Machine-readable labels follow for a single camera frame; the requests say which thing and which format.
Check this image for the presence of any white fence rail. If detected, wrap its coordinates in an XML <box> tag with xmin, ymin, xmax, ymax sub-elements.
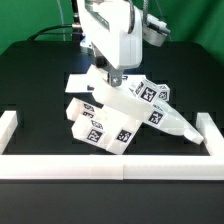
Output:
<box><xmin>0</xmin><ymin>111</ymin><xmax>18</xmax><ymax>155</ymax></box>
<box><xmin>0</xmin><ymin>155</ymin><xmax>224</xmax><ymax>180</ymax></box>
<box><xmin>196</xmin><ymin>113</ymin><xmax>224</xmax><ymax>157</ymax></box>

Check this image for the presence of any white front fence rail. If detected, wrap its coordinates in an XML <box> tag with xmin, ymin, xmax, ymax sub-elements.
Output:
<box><xmin>0</xmin><ymin>155</ymin><xmax>224</xmax><ymax>180</ymax></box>

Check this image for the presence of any white left fence rail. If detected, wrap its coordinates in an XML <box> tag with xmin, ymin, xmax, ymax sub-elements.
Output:
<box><xmin>0</xmin><ymin>111</ymin><xmax>18</xmax><ymax>155</ymax></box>

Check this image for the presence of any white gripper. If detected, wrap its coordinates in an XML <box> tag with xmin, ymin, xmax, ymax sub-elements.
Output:
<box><xmin>77</xmin><ymin>0</ymin><xmax>142</xmax><ymax>87</ymax></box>

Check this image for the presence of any white marker base plate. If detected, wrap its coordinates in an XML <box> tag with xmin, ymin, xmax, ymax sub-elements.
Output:
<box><xmin>65</xmin><ymin>74</ymin><xmax>145</xmax><ymax>93</ymax></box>

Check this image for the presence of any white chair back frame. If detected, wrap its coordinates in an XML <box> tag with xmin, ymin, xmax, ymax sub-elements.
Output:
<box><xmin>87</xmin><ymin>65</ymin><xmax>203</xmax><ymax>144</ymax></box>

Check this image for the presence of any white right fence rail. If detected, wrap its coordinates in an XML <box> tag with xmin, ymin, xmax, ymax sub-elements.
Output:
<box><xmin>196</xmin><ymin>113</ymin><xmax>224</xmax><ymax>157</ymax></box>

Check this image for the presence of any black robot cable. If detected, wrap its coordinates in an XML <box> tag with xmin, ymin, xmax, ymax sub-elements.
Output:
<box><xmin>27</xmin><ymin>0</ymin><xmax>87</xmax><ymax>42</ymax></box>

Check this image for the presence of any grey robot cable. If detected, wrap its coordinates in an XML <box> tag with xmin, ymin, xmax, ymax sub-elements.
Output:
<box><xmin>55</xmin><ymin>0</ymin><xmax>66</xmax><ymax>42</ymax></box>

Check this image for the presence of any white tagged cube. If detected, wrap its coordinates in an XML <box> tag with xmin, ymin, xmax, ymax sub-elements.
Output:
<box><xmin>129</xmin><ymin>78</ymin><xmax>160</xmax><ymax>104</ymax></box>
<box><xmin>157</xmin><ymin>84</ymin><xmax>170</xmax><ymax>101</ymax></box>

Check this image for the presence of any white chair seat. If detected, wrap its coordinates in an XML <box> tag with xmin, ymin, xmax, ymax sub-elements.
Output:
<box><xmin>96</xmin><ymin>106</ymin><xmax>142</xmax><ymax>155</ymax></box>

